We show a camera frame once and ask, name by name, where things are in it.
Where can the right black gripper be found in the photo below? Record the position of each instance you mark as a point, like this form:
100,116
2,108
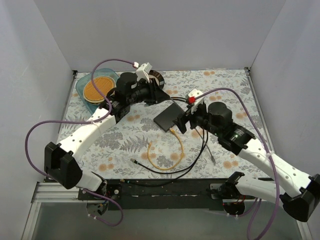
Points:
189,117

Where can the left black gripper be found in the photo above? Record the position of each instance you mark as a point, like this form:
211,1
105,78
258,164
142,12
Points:
152,89

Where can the black network switch box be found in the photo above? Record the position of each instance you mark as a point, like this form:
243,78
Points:
165,119

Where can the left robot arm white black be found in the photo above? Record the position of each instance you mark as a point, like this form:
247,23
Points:
60,159

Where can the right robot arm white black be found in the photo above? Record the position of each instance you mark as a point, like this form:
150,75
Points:
297,192

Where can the dark rimmed ceramic plate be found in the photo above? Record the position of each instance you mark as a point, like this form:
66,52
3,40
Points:
158,78

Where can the floral tablecloth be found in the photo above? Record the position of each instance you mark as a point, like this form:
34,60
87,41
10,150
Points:
136,148

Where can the blue plastic tray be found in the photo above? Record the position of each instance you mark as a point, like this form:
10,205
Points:
82,82

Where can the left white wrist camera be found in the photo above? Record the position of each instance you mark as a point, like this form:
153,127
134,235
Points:
143,71

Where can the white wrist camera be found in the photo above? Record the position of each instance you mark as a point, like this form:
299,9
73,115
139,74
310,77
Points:
195,98
143,71

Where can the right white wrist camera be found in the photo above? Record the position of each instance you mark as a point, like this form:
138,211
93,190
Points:
195,98

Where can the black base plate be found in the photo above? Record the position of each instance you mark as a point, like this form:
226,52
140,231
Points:
193,193

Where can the aluminium frame rail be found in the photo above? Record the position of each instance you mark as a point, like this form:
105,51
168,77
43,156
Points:
52,192

